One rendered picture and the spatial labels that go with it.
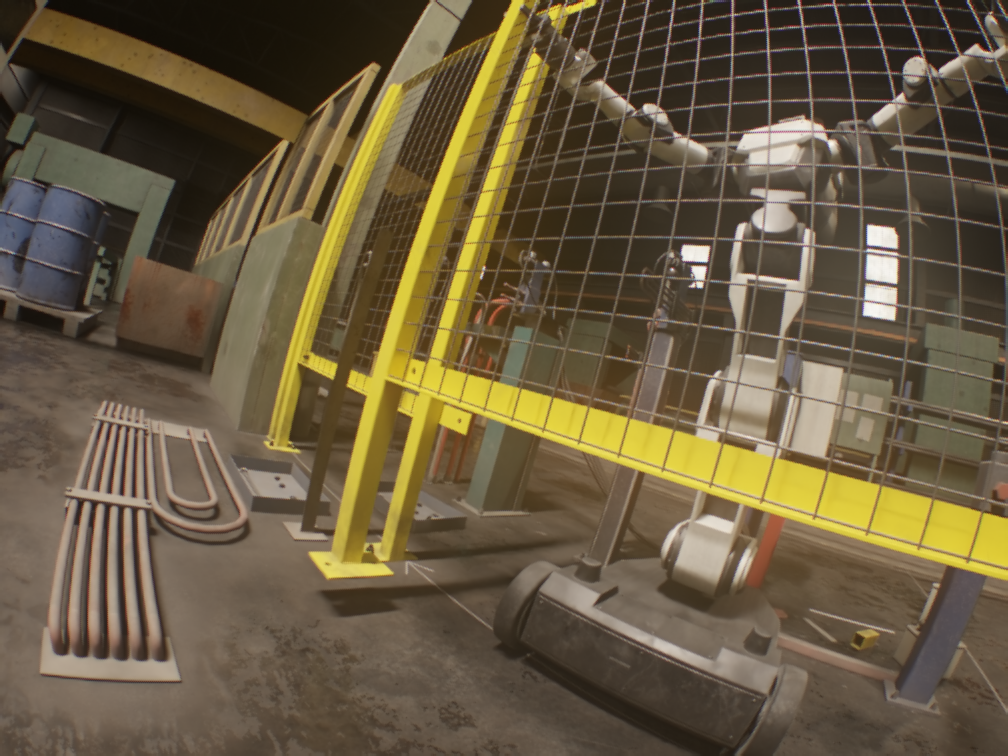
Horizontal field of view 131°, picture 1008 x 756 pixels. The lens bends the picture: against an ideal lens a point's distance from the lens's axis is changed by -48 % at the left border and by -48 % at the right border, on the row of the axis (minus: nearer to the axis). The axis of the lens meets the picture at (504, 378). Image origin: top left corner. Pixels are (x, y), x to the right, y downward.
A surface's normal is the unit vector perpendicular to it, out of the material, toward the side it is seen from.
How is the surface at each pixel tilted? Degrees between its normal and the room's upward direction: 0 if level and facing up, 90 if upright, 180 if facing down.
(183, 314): 90
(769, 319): 108
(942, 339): 90
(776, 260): 156
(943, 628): 90
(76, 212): 90
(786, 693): 37
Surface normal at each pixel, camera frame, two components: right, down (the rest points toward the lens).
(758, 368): -0.66, 0.10
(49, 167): 0.70, 0.18
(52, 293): 0.90, 0.25
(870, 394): -0.66, -0.21
